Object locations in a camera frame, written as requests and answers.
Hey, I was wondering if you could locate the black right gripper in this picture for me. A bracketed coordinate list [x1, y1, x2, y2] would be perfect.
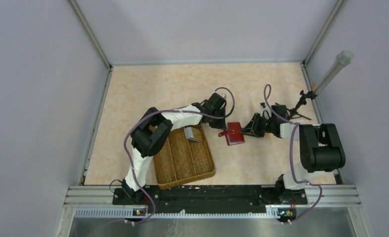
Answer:
[239, 113, 275, 138]

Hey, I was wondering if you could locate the red leather card holder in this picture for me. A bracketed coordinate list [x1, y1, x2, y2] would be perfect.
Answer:
[218, 122, 245, 146]

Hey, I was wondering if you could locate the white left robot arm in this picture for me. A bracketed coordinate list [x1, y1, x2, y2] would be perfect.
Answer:
[122, 91, 227, 204]

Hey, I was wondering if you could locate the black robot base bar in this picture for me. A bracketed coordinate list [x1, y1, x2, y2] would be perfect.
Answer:
[112, 185, 307, 214]

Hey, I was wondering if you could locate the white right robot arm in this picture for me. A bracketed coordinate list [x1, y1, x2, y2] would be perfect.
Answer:
[240, 104, 346, 204]

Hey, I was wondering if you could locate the black mini tripod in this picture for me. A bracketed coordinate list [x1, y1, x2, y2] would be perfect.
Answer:
[287, 90, 317, 120]

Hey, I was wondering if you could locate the woven bamboo tray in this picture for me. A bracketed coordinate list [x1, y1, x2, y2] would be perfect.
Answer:
[153, 125, 216, 190]

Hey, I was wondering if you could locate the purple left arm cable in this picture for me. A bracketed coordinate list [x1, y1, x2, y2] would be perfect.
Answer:
[123, 87, 236, 225]

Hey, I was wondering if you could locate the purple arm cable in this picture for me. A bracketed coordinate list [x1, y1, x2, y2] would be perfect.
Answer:
[263, 84, 323, 223]
[123, 87, 236, 225]

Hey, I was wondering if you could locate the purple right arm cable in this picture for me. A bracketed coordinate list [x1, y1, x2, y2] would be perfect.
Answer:
[263, 84, 323, 223]

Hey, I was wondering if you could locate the aluminium frame rail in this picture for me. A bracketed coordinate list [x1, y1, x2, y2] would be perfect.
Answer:
[66, 0, 112, 71]

